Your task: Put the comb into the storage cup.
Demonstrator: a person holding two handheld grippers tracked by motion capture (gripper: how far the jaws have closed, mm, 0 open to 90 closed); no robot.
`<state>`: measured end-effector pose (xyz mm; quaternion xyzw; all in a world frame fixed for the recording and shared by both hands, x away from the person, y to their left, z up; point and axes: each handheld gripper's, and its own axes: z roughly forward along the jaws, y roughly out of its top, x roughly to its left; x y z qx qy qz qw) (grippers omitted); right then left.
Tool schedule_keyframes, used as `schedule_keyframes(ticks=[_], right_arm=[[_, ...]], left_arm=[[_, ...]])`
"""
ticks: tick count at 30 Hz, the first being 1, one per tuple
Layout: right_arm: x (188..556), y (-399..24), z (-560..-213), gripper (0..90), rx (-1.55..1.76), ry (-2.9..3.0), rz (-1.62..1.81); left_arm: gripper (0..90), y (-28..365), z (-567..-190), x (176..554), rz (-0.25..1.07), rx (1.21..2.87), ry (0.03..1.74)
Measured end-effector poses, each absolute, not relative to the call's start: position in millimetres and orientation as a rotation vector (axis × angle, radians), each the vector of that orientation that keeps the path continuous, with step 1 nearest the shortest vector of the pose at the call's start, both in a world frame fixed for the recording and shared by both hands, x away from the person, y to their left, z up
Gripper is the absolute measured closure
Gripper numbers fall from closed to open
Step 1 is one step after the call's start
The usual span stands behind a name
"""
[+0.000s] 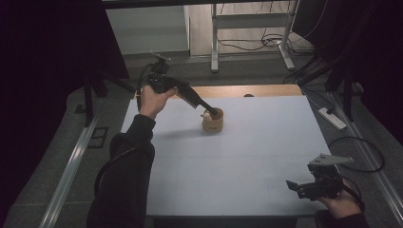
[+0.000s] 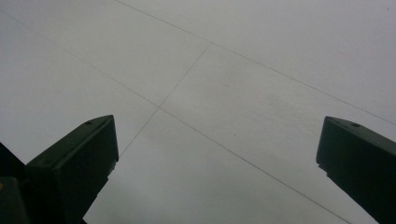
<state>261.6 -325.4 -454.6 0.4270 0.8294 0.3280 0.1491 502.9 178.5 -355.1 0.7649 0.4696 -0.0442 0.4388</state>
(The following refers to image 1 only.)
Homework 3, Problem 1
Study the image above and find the black tripod stand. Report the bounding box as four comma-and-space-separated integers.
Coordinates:
83, 71, 138, 128
297, 51, 364, 124

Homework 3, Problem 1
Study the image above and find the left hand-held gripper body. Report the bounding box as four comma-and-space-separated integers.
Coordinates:
146, 51, 179, 95

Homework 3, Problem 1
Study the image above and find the white cabinet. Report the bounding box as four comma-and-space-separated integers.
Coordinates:
106, 5, 191, 57

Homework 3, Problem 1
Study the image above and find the person's right hand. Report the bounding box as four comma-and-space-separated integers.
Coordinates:
316, 180, 363, 220

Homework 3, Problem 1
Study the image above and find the white table mat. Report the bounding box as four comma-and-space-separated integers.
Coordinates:
121, 95, 332, 217

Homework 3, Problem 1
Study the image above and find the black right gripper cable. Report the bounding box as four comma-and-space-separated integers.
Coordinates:
327, 135, 386, 174

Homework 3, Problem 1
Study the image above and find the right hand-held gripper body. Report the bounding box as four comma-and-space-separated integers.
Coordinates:
297, 153, 355, 201

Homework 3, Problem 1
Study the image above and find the dark curtain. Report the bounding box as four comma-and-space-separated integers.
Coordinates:
291, 0, 403, 146
0, 0, 131, 210

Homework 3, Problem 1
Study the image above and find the white metal desk frame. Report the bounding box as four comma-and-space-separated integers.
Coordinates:
210, 0, 300, 74

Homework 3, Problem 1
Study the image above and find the person's left hand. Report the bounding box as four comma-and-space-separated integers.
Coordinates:
139, 85, 179, 121

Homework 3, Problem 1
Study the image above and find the wooden utensil holder cup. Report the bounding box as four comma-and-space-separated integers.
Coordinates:
201, 107, 225, 134

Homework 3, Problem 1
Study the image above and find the white power strip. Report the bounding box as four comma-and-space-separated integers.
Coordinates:
317, 106, 348, 131

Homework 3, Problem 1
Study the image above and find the metal floor rail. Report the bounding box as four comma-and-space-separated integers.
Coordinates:
328, 90, 403, 224
38, 113, 100, 228

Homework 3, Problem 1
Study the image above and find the black floor socket plate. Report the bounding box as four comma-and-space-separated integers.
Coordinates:
87, 126, 109, 149

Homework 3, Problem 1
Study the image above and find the black floor cables bundle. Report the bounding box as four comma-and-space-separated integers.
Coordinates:
216, 0, 331, 59

